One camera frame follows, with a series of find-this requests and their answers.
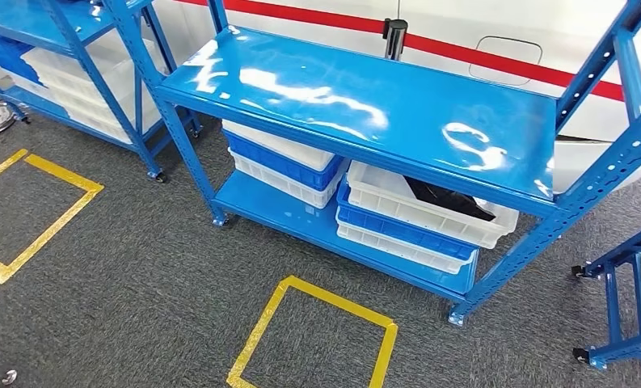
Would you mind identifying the blue metal shelf rack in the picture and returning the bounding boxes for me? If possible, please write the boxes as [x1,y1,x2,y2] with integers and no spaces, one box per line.
[571,217,641,372]
[103,0,641,327]
[0,0,204,184]

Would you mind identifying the black plastic part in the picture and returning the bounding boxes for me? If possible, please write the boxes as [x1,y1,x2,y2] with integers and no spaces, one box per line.
[403,176,497,223]

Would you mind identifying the white plastic crate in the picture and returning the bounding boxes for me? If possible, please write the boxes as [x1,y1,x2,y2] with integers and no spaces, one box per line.
[0,66,59,105]
[345,160,521,251]
[227,149,349,210]
[335,219,474,276]
[221,118,336,172]
[19,37,168,108]
[47,85,163,146]

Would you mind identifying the red barrier belt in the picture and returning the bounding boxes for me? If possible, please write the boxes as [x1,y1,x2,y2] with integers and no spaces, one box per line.
[172,0,641,103]

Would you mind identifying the white car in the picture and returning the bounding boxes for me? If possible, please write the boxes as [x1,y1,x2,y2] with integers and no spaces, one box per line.
[154,0,641,194]

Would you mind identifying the yellow floor tape square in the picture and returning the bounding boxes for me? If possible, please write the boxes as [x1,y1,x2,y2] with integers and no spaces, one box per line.
[0,149,105,286]

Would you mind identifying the black stanchion post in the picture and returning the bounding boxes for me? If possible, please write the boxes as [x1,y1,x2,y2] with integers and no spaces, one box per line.
[382,19,410,61]

